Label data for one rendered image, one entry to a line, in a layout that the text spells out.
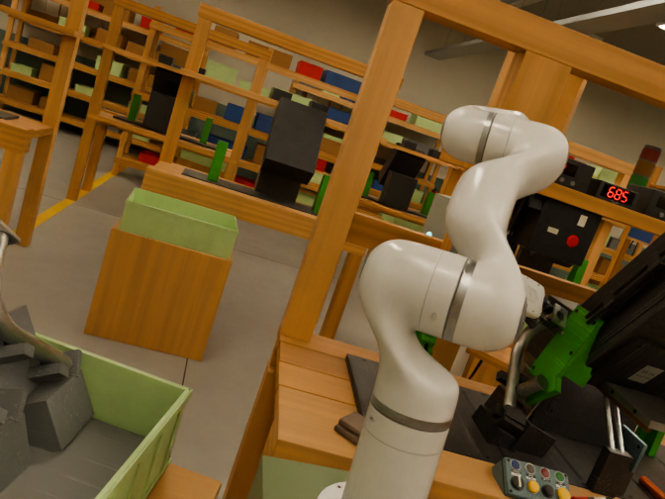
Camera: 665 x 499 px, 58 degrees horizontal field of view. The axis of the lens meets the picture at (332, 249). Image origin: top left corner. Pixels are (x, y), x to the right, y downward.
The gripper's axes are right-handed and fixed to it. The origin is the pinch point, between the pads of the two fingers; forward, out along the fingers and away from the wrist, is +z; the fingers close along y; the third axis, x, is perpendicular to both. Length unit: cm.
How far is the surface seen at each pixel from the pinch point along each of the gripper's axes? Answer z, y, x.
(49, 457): -85, -80, 7
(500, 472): -5.3, -44.0, 0.7
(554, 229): -6.7, 23.8, -3.6
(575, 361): 5.1, -11.9, -4.9
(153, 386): -77, -62, 8
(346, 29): -71, 826, 585
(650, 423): 14.9, -25.3, -18.1
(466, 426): -4.1, -29.2, 18.9
